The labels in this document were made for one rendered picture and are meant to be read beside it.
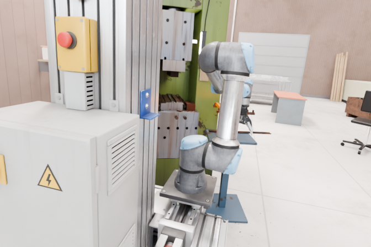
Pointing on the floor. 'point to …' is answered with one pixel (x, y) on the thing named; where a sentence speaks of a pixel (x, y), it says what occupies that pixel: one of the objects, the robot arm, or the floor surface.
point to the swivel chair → (362, 122)
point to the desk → (288, 107)
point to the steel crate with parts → (354, 111)
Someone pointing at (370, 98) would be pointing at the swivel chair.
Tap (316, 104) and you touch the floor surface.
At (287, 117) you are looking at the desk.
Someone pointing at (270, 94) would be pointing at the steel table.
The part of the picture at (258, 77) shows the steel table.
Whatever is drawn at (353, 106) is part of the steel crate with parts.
